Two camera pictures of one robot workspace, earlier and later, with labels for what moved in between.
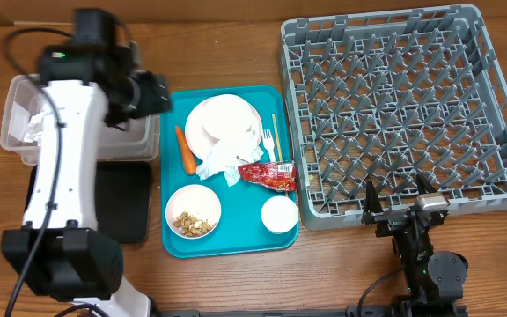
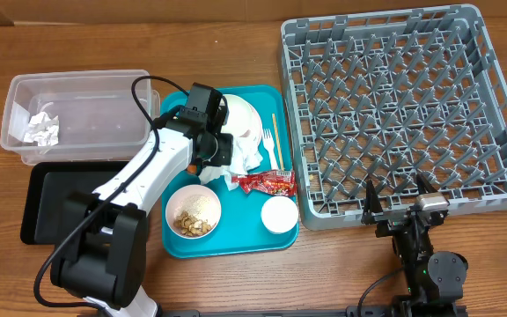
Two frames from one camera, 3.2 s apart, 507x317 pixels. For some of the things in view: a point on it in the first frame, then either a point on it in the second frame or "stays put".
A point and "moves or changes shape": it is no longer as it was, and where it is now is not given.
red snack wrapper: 276,175 moves or changes shape
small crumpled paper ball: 35,129 stays put
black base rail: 350,311 stays put
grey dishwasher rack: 385,96 stays put
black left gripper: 157,100 to 226,155
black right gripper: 395,220 stays put
